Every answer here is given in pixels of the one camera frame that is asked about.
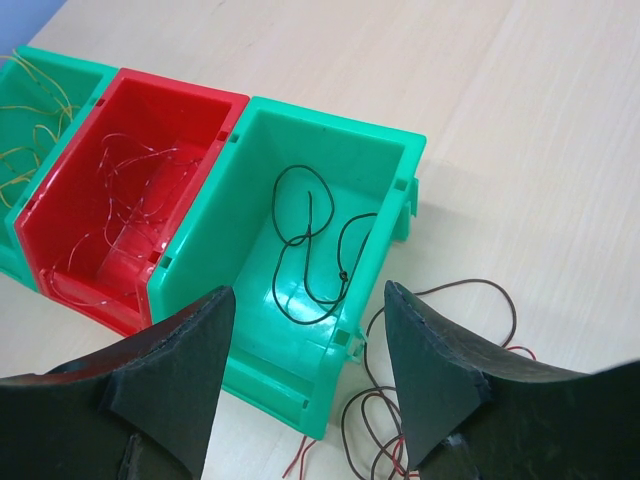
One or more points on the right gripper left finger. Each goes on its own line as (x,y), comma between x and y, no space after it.
(141,408)

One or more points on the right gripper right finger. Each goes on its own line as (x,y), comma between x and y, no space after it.
(471,409)

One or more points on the green bin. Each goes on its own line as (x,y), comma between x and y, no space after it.
(45,98)
(297,216)

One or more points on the red bin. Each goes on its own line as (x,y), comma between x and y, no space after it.
(98,225)

